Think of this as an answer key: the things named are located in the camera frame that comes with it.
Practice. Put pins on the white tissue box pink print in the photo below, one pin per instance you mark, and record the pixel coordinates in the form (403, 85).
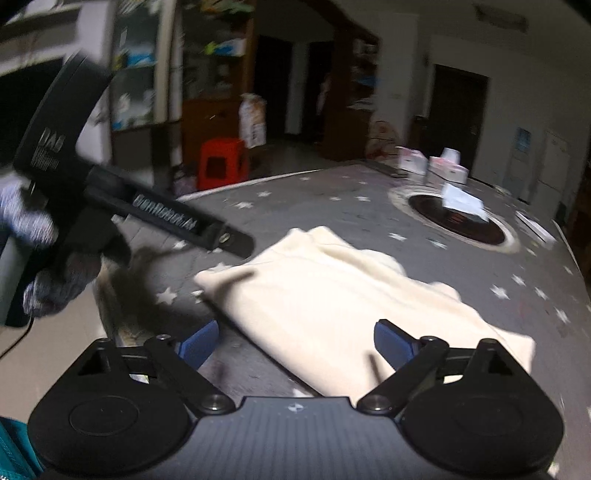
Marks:
(448, 170)

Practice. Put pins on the cardboard box on cabinet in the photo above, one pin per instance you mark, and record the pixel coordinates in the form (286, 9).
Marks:
(253, 120)

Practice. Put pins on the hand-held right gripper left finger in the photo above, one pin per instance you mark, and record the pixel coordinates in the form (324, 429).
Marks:
(198, 344)

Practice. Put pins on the white water dispenser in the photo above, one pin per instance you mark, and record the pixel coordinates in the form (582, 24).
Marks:
(518, 177)

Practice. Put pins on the round black induction cooker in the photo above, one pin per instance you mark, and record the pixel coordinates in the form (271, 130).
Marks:
(429, 207)

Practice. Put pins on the dark wooden door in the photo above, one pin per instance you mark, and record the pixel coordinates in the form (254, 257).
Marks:
(457, 106)

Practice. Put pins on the person's left hand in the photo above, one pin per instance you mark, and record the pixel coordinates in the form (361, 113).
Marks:
(60, 286)

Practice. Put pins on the blue water bottle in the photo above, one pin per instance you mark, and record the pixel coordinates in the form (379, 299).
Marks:
(523, 141)

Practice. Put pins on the teal fabric bag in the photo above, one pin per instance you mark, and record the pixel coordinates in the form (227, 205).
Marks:
(14, 452)

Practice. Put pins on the dark wooden bookshelf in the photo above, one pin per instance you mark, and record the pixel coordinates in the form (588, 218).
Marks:
(355, 92)

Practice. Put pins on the white remote control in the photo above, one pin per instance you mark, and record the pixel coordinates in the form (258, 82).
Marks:
(535, 226)

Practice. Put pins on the white crumpled tissue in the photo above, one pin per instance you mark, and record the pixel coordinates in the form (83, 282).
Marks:
(461, 198)

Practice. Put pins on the white refrigerator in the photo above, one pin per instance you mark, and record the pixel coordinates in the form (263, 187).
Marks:
(551, 161)

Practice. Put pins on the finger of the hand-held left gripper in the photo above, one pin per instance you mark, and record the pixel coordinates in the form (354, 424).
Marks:
(235, 244)

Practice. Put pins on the grey star-print table cover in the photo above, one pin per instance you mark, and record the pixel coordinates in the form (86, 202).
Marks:
(360, 217)

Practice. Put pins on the pink polka-dot play tent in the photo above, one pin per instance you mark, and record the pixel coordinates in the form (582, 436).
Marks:
(383, 138)

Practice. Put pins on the cream sweatshirt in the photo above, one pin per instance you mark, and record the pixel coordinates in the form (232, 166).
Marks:
(332, 295)

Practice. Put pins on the red plastic stool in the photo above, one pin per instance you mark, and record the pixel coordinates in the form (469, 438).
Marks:
(221, 152)

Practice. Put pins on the dark floral bag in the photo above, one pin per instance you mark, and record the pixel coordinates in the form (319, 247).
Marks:
(184, 180)

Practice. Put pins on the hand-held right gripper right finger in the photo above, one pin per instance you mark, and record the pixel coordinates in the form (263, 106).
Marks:
(395, 344)

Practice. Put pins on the wooden glass-front cabinet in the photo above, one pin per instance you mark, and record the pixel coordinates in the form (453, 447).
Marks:
(212, 115)

